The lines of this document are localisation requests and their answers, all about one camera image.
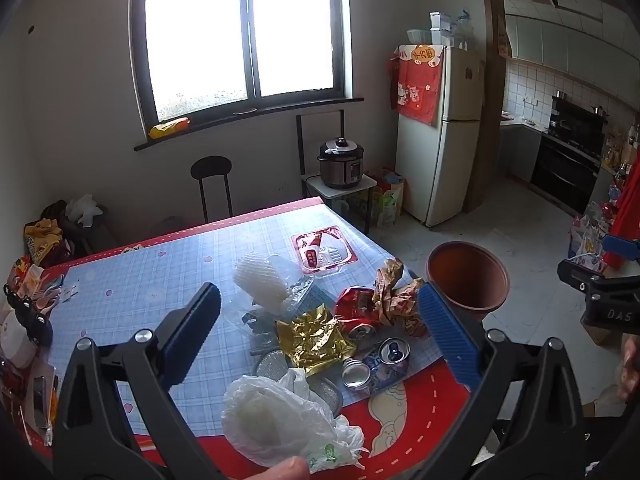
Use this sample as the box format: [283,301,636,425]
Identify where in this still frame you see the dark side chair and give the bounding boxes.
[75,207,112,256]

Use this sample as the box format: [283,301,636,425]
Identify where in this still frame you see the silver black rice cooker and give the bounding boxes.
[317,137,365,190]

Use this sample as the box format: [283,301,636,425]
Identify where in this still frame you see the pastel plastic item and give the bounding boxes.
[35,274,65,311]

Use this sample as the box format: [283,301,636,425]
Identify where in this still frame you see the orange snack pack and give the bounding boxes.
[7,256,45,297]

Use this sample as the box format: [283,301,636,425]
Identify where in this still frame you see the dark window sill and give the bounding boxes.
[134,97,366,152]

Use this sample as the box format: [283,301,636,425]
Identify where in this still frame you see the white foam fruit net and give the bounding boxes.
[232,254,296,313]

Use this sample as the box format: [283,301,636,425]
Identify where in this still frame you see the crumpled brown snack wrapper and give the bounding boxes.
[372,258,431,338]

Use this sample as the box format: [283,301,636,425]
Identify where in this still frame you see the crushed red drink can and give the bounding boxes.
[334,286,381,341]

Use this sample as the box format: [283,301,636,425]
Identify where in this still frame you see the blue plaid tablecloth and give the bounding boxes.
[0,197,493,480]

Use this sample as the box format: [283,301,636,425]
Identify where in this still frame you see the brown plastic bin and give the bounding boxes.
[426,241,511,328]

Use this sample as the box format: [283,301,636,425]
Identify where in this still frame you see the crumpled white plastic bag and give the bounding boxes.
[65,194,103,226]

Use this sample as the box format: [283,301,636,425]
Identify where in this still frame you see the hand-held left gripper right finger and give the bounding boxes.
[417,282,586,480]

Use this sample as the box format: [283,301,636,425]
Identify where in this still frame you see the green orange shopping bag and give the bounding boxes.
[367,167,407,228]

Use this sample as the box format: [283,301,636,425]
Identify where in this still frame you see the grey kitchen base cabinet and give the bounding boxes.
[500,120,543,183]

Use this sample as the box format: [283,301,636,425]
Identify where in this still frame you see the clear plastic bag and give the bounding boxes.
[452,10,475,51]

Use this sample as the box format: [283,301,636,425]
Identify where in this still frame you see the red fabric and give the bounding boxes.
[602,150,640,271]

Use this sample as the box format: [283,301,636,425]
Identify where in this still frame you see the red white plastic tray package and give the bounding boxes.
[291,227,359,276]

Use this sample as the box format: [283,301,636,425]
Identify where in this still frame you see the black round stool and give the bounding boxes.
[190,156,234,223]

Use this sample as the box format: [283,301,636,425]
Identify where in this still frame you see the red printed cloth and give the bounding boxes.
[396,45,445,126]

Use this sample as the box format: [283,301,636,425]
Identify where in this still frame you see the yellow snack bags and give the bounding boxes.
[24,217,65,266]

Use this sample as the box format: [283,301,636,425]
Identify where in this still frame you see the black integrated stove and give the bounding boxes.
[530,97,608,216]

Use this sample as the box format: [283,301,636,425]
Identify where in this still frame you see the blue white drink can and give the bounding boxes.
[377,337,412,381]
[341,357,381,396]

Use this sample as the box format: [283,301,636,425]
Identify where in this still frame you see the crumpled clear plastic film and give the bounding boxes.
[222,300,281,356]

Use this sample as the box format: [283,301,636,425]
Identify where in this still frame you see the pile of colourful packages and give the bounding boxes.
[567,200,618,273]

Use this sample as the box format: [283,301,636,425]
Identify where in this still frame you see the white refrigerator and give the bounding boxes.
[395,44,486,228]

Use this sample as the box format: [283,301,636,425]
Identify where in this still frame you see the small white side table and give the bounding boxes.
[305,174,378,236]

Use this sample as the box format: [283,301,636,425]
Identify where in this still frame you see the white bag with green print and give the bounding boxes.
[221,367,366,473]

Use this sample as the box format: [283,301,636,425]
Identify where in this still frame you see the window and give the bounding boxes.
[129,0,353,133]

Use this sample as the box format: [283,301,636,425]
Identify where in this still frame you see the yellow orange snack bag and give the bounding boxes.
[149,117,192,140]

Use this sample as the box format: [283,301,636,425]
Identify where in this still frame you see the black metal rack frame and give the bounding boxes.
[296,109,347,198]

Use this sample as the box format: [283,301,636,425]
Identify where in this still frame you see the gold foil wrapper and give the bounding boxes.
[276,306,357,376]

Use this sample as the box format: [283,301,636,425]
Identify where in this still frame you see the pale kitchen wall cabinets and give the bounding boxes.
[502,12,640,91]

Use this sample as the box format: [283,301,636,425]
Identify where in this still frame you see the person's left hand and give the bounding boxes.
[262,455,312,480]

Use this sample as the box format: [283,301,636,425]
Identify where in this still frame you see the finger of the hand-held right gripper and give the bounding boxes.
[601,232,640,267]
[556,258,608,295]

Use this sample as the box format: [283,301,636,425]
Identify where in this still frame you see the person's right hand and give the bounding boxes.
[619,334,640,403]

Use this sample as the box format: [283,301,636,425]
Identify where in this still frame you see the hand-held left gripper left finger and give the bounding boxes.
[52,282,223,480]

